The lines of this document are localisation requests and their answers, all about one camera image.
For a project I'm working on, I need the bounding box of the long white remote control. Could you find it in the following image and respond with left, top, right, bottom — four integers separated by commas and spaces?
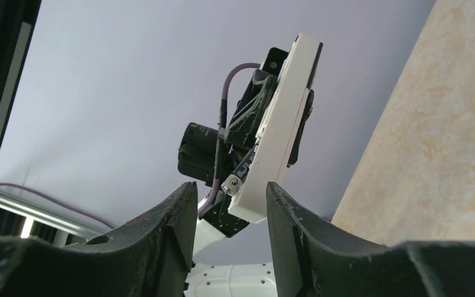
228, 33, 323, 223

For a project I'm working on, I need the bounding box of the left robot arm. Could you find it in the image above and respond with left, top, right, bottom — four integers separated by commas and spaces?
178, 123, 277, 296

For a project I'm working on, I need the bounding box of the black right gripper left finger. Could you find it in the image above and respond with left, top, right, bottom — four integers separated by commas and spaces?
0, 182, 197, 296

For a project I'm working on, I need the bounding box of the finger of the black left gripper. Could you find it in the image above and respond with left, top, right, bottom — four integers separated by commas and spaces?
225, 69, 278, 149
287, 90, 314, 168

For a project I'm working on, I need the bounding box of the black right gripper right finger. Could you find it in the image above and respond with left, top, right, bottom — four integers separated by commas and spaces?
266, 182, 475, 296

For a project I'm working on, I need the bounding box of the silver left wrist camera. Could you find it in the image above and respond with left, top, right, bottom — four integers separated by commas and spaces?
259, 47, 289, 77

